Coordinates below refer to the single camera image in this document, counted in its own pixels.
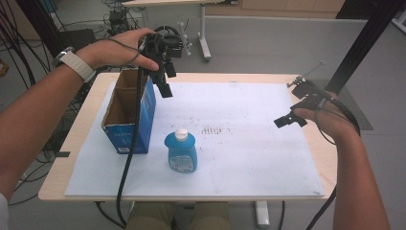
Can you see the person's khaki trouser legs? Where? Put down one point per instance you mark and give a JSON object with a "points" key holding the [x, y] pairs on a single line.
{"points": [[210, 215]]}

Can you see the white background desk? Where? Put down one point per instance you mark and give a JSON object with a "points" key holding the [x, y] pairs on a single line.
{"points": [[204, 32]]}

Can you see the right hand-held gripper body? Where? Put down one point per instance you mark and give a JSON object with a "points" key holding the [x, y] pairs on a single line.
{"points": [[308, 91]]}

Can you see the black tape strip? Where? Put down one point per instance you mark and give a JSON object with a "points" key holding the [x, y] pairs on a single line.
{"points": [[62, 154]]}

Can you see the black metal stand post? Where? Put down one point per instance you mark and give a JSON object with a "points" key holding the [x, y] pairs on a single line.
{"points": [[360, 44]]}

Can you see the white table leg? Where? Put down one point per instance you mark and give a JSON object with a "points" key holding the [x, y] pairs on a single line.
{"points": [[262, 214]]}

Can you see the blue detergent bottle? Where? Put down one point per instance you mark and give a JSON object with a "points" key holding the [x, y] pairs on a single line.
{"points": [[180, 153]]}

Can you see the beige band wristwatch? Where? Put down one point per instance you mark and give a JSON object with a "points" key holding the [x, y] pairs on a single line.
{"points": [[75, 64]]}

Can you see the white table mat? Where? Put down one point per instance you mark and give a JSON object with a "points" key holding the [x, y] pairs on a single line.
{"points": [[239, 153]]}

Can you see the dark grey floor mat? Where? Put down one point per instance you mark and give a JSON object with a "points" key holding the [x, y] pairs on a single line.
{"points": [[357, 108]]}

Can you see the person's left hand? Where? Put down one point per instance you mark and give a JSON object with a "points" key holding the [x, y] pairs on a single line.
{"points": [[111, 51]]}

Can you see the blue cardboard box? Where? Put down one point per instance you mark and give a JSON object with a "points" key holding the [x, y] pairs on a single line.
{"points": [[127, 134]]}

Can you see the person's right hand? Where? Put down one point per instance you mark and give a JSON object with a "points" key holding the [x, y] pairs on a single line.
{"points": [[332, 123]]}

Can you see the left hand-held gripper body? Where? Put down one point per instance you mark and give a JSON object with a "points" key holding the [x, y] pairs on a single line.
{"points": [[158, 48]]}

